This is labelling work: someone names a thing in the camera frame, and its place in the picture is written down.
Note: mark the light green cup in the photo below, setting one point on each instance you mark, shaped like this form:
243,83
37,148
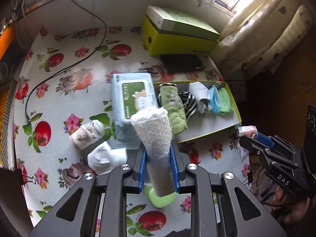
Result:
160,201

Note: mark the person's right hand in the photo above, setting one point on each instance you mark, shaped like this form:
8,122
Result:
293,208

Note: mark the cream dotted curtain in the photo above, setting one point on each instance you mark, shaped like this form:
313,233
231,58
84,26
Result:
259,42

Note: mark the small green cloth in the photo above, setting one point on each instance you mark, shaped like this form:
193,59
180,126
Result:
226,101

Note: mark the clear plastic packet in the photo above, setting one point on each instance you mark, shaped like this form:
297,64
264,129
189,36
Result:
246,129

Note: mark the wet wipes pack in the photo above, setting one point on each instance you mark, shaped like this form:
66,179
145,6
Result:
133,96

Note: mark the floral tablecloth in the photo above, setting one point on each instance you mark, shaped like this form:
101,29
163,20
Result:
61,96

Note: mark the grey towel sock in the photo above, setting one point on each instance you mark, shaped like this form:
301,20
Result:
153,133

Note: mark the shallow yellow-green box tray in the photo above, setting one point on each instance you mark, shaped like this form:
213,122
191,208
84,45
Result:
209,126

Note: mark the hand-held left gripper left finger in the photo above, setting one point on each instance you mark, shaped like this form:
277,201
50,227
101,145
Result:
142,167

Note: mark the light blue sock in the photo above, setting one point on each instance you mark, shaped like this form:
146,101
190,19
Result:
214,100

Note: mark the brown wooden cabinet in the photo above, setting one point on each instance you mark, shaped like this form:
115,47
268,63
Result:
296,84

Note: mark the white sock with grey stripes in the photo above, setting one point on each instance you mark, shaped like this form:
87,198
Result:
84,134

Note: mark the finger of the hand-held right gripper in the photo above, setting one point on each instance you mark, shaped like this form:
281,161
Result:
249,144
265,138

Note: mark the light grey sock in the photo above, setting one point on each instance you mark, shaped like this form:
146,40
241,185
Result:
198,91

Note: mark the green and white box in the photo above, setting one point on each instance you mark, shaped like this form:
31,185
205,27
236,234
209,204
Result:
187,24

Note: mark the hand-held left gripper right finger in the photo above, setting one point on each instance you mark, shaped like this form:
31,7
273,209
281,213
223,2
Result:
174,167

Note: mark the green sock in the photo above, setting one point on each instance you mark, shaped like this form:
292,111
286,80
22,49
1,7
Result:
175,113

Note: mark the black white striped sock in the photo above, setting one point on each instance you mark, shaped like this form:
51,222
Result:
190,106

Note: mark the yellow-green cardboard box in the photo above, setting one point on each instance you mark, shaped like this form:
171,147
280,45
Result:
172,47

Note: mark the black phone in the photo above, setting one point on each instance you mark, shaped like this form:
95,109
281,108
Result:
182,63

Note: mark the plain white sock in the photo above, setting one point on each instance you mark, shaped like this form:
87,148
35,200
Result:
103,158

